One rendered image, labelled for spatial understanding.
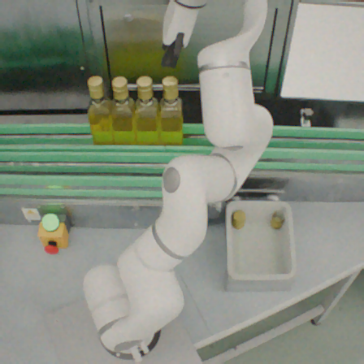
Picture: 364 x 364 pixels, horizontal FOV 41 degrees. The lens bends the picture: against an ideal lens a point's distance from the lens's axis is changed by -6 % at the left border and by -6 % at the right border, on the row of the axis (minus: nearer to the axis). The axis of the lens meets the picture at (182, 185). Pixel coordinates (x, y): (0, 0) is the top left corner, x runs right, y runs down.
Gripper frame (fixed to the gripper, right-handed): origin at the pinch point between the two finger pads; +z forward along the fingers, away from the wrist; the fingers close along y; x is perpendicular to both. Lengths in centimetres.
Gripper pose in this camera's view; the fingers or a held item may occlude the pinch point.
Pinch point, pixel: (170, 51)
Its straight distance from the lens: 110.1
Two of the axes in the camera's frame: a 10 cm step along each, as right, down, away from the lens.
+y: 0.0, 8.3, -5.6
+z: -2.5, 5.4, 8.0
